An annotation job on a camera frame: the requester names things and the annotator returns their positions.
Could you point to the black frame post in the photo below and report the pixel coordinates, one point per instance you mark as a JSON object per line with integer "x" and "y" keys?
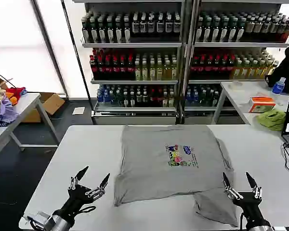
{"x": 78, "y": 62}
{"x": 48, "y": 45}

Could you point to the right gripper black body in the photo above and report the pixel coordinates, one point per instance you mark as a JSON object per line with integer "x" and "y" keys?
{"x": 250, "y": 207}

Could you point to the shelf of bottles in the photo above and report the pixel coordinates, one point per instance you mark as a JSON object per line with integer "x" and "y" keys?
{"x": 231, "y": 60}
{"x": 135, "y": 60}

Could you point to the orange cloth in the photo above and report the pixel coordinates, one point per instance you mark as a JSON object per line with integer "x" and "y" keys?
{"x": 13, "y": 99}

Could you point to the purple cloth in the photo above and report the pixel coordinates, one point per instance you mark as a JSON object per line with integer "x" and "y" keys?
{"x": 6, "y": 111}

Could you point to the white side table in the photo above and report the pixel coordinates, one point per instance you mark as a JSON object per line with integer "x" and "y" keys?
{"x": 26, "y": 106}

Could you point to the black bag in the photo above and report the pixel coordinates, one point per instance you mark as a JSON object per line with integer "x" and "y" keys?
{"x": 286, "y": 69}

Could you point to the white desk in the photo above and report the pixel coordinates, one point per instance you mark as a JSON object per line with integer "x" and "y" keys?
{"x": 240, "y": 96}

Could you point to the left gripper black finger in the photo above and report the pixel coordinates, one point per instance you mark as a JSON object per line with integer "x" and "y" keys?
{"x": 80, "y": 176}
{"x": 103, "y": 185}

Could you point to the white tape roll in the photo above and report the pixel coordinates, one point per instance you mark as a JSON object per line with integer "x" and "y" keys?
{"x": 236, "y": 84}

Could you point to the grey printed shirt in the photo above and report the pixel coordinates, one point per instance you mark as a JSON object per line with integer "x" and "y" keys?
{"x": 159, "y": 173}

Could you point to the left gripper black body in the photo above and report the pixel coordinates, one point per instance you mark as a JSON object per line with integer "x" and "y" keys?
{"x": 75, "y": 198}

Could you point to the cardboard box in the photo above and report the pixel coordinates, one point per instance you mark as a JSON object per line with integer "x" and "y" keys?
{"x": 48, "y": 103}

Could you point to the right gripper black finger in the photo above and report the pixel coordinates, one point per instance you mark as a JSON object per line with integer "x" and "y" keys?
{"x": 252, "y": 183}
{"x": 227, "y": 184}

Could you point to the red cloth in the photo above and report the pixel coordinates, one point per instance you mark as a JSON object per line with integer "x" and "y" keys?
{"x": 15, "y": 91}

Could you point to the orange tissue box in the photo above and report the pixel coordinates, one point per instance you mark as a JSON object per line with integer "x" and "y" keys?
{"x": 261, "y": 104}

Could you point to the white paper sheet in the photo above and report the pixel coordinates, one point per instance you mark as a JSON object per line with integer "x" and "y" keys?
{"x": 78, "y": 111}

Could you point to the green cloth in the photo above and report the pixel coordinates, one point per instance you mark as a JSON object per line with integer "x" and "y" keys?
{"x": 272, "y": 119}

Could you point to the blue water bottle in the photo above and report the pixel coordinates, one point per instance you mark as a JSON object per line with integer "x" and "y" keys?
{"x": 279, "y": 86}

